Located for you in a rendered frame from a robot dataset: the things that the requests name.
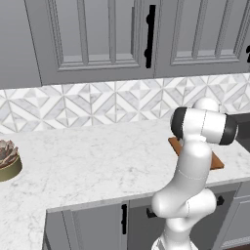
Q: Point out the grey cupboard door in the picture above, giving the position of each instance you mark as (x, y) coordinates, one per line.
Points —
(97, 228)
(237, 221)
(203, 35)
(94, 39)

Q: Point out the potted succulent in olive pot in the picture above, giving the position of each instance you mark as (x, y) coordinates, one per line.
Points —
(8, 160)

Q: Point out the brown wooden cutting board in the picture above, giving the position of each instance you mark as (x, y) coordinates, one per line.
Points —
(217, 161)

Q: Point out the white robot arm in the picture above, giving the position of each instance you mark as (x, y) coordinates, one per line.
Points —
(192, 169)

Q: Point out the grey lower cupboard door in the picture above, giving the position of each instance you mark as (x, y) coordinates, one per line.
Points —
(97, 228)
(237, 221)

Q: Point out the grey upper cupboard door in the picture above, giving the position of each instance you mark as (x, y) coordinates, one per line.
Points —
(94, 39)
(203, 35)

